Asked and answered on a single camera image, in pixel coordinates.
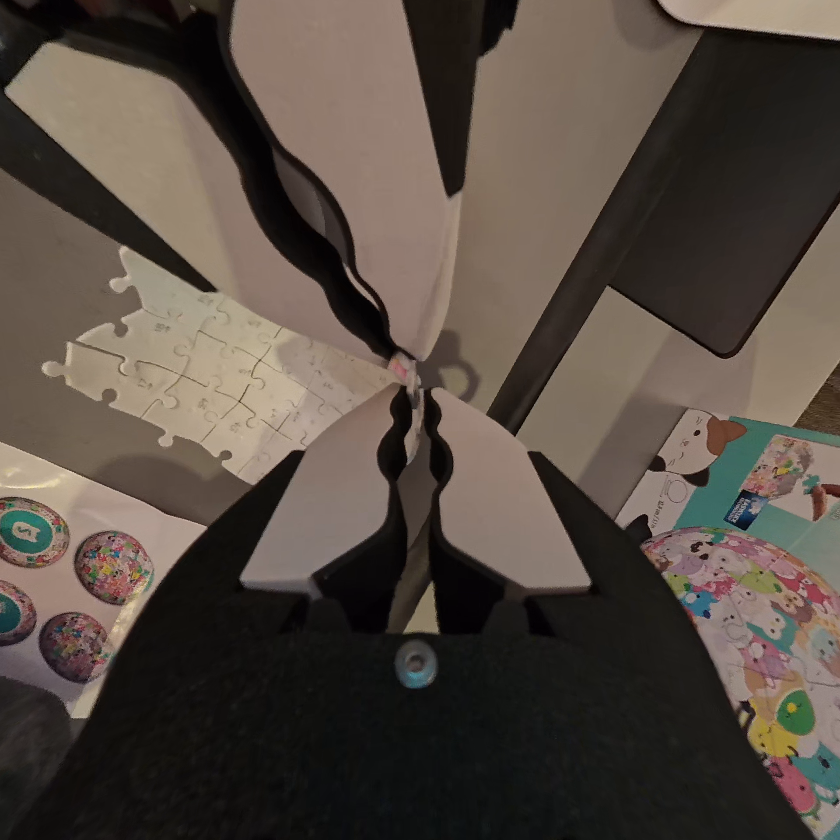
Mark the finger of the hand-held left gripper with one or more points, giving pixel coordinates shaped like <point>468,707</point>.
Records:
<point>158,145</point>
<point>355,118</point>

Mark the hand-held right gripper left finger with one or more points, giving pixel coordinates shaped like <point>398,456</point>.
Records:
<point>322,519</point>

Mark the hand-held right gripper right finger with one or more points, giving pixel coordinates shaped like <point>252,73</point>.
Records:
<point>512,519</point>

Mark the white puzzle piece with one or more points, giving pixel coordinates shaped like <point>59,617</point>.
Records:
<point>407,372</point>

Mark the partly built white puzzle ball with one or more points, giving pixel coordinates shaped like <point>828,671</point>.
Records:
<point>197,368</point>

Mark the colourful puzzle ball box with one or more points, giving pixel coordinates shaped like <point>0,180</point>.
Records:
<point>761,617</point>

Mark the printed instruction sheet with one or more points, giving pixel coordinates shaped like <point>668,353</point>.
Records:
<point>145,512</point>

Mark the black mat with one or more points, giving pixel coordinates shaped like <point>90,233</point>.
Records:
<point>735,197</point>

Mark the white flat base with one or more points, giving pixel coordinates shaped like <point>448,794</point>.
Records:
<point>761,13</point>

